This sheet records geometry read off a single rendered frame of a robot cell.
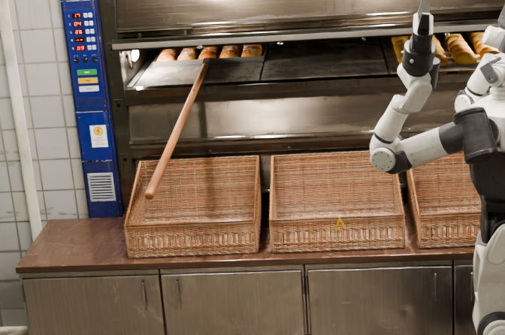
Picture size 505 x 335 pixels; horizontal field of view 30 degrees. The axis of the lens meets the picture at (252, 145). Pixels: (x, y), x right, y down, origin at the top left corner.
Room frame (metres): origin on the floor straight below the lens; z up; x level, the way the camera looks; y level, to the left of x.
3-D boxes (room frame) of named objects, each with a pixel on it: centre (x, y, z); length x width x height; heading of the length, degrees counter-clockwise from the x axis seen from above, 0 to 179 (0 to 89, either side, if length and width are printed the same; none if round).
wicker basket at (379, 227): (3.78, -0.34, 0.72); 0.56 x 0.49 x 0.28; 86
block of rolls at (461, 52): (4.43, -0.96, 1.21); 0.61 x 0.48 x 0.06; 175
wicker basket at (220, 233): (3.84, 0.27, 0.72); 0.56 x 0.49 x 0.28; 86
